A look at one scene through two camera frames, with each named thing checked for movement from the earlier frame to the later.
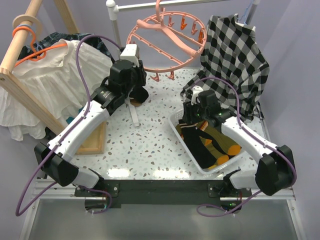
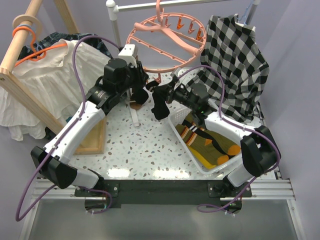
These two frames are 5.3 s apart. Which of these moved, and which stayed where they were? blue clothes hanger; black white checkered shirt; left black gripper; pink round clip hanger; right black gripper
Moved: right black gripper
Stayed: blue clothes hanger; pink round clip hanger; black white checkered shirt; left black gripper
